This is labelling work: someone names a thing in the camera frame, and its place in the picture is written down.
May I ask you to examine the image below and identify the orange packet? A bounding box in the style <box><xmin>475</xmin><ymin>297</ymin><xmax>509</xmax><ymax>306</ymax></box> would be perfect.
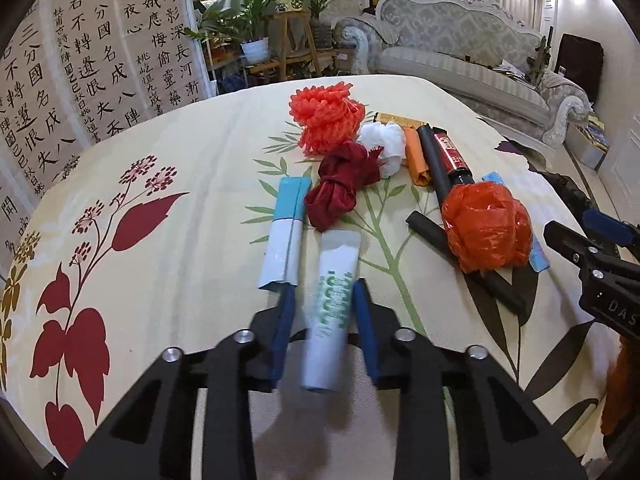
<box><xmin>404</xmin><ymin>126</ymin><xmax>436</xmax><ymax>187</ymax></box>

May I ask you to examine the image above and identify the black cylinder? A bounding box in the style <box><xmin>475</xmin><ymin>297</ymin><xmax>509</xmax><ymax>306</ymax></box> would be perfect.
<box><xmin>417</xmin><ymin>125</ymin><xmax>453</xmax><ymax>201</ymax></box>

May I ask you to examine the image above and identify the red foam net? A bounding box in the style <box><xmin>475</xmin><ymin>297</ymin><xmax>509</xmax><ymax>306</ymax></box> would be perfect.
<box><xmin>289</xmin><ymin>80</ymin><xmax>366</xmax><ymax>157</ymax></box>

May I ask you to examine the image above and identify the white tube green print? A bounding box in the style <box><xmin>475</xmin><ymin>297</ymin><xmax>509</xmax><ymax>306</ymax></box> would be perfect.
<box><xmin>300</xmin><ymin>230</ymin><xmax>362</xmax><ymax>392</ymax></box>

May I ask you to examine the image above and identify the grey ornate sofa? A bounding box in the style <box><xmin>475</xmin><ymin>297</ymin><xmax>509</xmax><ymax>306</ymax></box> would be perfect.
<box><xmin>332</xmin><ymin>0</ymin><xmax>593</xmax><ymax>148</ymax></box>

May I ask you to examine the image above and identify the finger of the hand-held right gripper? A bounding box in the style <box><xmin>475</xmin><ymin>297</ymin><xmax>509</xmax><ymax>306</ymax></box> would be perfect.
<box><xmin>582</xmin><ymin>208</ymin><xmax>640</xmax><ymax>261</ymax></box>
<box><xmin>544</xmin><ymin>220</ymin><xmax>603</xmax><ymax>281</ymax></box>

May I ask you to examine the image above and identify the floral tablecloth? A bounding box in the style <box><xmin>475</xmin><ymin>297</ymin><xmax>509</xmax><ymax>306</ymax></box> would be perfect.
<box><xmin>0</xmin><ymin>74</ymin><xmax>626</xmax><ymax>480</ymax></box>

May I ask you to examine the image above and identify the pile of papers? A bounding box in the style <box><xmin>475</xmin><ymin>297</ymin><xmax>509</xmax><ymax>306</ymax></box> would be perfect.
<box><xmin>492</xmin><ymin>60</ymin><xmax>527</xmax><ymax>82</ymax></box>

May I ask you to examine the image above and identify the white plant pot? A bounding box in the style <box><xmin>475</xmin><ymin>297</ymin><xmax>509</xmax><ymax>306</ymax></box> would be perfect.
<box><xmin>241</xmin><ymin>37</ymin><xmax>272</xmax><ymax>64</ymax></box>

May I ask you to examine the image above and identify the dark wooden frame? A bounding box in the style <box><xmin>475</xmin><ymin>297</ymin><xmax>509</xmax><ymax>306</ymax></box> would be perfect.
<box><xmin>531</xmin><ymin>25</ymin><xmax>552</xmax><ymax>86</ymax></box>

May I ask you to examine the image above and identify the light blue packet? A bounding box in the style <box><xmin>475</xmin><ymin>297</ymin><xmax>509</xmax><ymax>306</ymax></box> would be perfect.
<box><xmin>482</xmin><ymin>172</ymin><xmax>551</xmax><ymax>272</ymax></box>

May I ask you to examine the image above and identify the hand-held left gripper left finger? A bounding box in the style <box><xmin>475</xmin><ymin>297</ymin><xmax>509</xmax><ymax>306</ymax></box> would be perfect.
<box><xmin>65</xmin><ymin>287</ymin><xmax>307</xmax><ymax>480</ymax></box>

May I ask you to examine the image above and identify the orange-red plastic bag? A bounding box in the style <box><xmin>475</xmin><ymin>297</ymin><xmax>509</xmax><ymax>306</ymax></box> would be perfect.
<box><xmin>441</xmin><ymin>180</ymin><xmax>533</xmax><ymax>275</ymax></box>

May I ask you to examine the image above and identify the leafy green plant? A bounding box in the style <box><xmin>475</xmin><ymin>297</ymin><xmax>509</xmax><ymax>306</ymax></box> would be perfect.
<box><xmin>190</xmin><ymin>0</ymin><xmax>301</xmax><ymax>56</ymax></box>

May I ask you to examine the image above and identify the calligraphy screen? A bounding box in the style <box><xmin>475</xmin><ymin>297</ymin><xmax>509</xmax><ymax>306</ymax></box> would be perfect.
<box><xmin>0</xmin><ymin>0</ymin><xmax>213</xmax><ymax>281</ymax></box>

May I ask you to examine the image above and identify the black stick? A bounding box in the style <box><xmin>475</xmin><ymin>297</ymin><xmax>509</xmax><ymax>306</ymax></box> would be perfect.
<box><xmin>405</xmin><ymin>211</ymin><xmax>528</xmax><ymax>315</ymax></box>

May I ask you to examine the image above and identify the dark red cloth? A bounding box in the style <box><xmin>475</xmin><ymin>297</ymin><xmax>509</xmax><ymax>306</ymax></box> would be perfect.
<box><xmin>305</xmin><ymin>141</ymin><xmax>385</xmax><ymax>233</ymax></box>

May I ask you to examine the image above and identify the trash bin black bag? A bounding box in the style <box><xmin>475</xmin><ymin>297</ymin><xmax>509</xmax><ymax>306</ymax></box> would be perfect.
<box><xmin>542</xmin><ymin>171</ymin><xmax>601</xmax><ymax>221</ymax></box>

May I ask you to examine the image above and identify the box with blue print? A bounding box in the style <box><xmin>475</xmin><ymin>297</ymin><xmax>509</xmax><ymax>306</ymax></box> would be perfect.
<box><xmin>575</xmin><ymin>114</ymin><xmax>613</xmax><ymax>171</ymax></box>

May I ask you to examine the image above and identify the black tube red label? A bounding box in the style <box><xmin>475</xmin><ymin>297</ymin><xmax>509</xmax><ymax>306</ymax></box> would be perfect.
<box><xmin>432</xmin><ymin>129</ymin><xmax>476</xmax><ymax>188</ymax></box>

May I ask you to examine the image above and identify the dark ribbed plant pot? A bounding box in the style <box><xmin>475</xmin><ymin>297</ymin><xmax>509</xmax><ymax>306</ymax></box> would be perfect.
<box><xmin>312</xmin><ymin>20</ymin><xmax>335</xmax><ymax>47</ymax></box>

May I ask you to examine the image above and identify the brown bottle yellow label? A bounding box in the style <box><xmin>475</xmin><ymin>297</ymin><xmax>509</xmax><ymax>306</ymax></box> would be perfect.
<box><xmin>375</xmin><ymin>112</ymin><xmax>433</xmax><ymax>131</ymax></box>

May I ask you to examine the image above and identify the striped throw cloth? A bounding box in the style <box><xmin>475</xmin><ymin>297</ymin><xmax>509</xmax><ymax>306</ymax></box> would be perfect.
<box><xmin>344</xmin><ymin>15</ymin><xmax>382</xmax><ymax>43</ymax></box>

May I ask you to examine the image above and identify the person's right forearm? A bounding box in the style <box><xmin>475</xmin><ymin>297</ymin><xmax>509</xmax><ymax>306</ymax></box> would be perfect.
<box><xmin>600</xmin><ymin>332</ymin><xmax>640</xmax><ymax>438</ymax></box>

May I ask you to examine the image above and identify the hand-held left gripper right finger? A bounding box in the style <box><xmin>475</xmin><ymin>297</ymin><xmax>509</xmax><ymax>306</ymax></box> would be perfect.
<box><xmin>350</xmin><ymin>279</ymin><xmax>588</xmax><ymax>480</ymax></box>

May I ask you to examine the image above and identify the wooden plant stand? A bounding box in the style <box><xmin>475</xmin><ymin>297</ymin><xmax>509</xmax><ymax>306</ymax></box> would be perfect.
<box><xmin>245</xmin><ymin>10</ymin><xmax>326</xmax><ymax>83</ymax></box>

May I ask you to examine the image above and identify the blue and white box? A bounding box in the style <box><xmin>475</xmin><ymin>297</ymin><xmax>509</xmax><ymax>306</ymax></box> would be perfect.
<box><xmin>257</xmin><ymin>176</ymin><xmax>312</xmax><ymax>293</ymax></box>

